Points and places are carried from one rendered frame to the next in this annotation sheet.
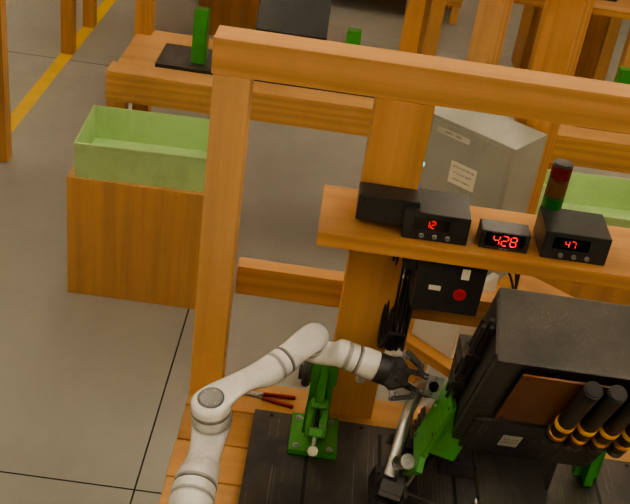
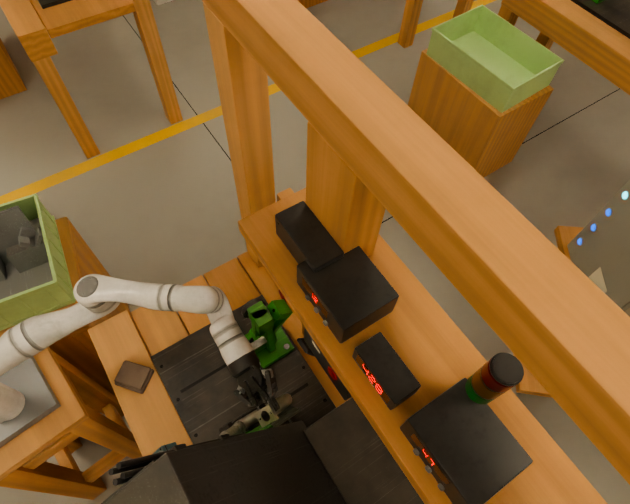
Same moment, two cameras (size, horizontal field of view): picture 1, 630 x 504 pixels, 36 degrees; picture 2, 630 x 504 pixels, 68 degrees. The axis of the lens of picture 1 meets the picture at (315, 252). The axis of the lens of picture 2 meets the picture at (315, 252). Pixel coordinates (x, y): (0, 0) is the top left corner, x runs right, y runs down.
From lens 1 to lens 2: 193 cm
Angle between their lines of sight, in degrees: 45
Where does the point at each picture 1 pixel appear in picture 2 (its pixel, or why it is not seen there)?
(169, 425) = not seen: hidden behind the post
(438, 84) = (358, 150)
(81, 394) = not seen: hidden behind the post
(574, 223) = (464, 440)
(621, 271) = not seen: outside the picture
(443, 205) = (346, 288)
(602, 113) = (560, 379)
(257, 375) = (131, 296)
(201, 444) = (76, 309)
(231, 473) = (197, 323)
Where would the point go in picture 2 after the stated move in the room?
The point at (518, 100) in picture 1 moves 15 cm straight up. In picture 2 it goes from (444, 250) to (484, 174)
